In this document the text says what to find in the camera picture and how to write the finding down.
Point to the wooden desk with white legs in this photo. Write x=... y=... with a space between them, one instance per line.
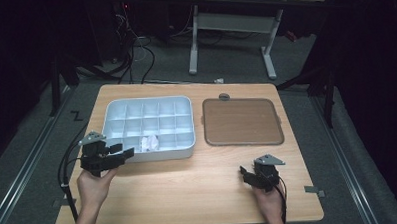
x=233 y=22

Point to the grey tape piece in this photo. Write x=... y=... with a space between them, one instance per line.
x=314 y=190
x=61 y=202

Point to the black metal stand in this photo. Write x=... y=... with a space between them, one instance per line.
x=326 y=94
x=56 y=87

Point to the person's left hand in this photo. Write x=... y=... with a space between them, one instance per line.
x=94 y=189

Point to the white compartment box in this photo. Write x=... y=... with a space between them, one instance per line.
x=153 y=120

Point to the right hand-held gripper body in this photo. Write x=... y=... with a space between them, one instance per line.
x=265 y=176

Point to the person's right hand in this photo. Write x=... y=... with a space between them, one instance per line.
x=269 y=201

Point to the brown flat tray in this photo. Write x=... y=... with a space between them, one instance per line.
x=242 y=121

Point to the small red object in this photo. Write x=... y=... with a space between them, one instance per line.
x=291 y=35

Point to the metal floor rail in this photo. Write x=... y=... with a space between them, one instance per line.
x=28 y=158
x=345 y=163

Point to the white cloth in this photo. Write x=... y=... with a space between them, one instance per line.
x=150 y=143

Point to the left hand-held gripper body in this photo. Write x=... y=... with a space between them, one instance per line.
x=94 y=155

